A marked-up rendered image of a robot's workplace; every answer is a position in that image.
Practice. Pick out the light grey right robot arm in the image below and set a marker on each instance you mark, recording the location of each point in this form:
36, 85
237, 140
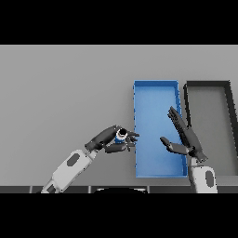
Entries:
201, 178

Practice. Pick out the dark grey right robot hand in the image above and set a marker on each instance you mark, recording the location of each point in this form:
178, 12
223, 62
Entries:
187, 139

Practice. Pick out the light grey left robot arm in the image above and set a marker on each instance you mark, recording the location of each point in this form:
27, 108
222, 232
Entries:
67, 171

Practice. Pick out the blue pipe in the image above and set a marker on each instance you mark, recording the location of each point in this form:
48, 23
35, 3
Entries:
120, 135

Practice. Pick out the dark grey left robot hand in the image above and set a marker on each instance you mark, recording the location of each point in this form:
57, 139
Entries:
103, 138

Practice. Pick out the blue bin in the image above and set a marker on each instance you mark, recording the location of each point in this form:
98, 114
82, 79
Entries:
157, 130

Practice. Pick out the dark grey bin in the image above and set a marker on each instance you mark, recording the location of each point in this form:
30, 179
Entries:
214, 124

